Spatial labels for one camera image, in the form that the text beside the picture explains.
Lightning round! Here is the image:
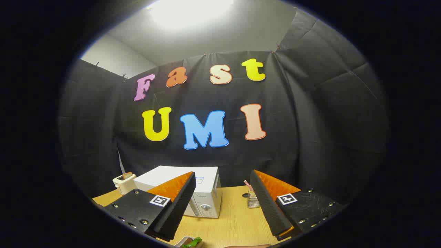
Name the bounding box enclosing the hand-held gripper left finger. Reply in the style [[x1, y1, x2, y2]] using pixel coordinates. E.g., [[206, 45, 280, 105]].
[[103, 171, 197, 241]]

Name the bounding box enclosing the wire mesh holder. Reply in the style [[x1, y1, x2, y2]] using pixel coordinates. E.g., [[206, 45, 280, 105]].
[[247, 189, 260, 209]]

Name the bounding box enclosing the white plastic tray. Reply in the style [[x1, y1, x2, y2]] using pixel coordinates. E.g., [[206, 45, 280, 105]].
[[174, 236, 193, 248]]

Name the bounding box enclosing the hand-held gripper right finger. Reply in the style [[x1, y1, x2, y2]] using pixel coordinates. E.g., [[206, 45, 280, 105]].
[[250, 169, 345, 241]]

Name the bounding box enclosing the white microwave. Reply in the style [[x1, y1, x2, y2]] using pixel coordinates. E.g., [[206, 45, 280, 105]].
[[134, 166, 223, 218]]

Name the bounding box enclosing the white toaster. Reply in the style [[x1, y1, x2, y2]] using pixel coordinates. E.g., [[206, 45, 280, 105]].
[[113, 172, 137, 196]]

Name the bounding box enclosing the brown bread lettuce sandwich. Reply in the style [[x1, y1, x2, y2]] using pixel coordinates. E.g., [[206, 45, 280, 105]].
[[182, 237, 203, 248]]

